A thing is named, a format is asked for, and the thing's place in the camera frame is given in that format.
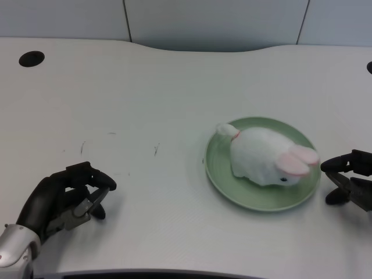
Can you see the grey partition wall panel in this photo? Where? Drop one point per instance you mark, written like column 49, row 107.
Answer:
column 215, row 23

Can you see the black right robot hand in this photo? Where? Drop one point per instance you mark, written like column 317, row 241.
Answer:
column 348, row 180

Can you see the white plush rabbit doll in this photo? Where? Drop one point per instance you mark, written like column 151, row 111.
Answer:
column 267, row 158

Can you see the green round plate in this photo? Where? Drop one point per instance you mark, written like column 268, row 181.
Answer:
column 221, row 174

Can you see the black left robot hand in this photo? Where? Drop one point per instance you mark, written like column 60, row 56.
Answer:
column 43, row 203

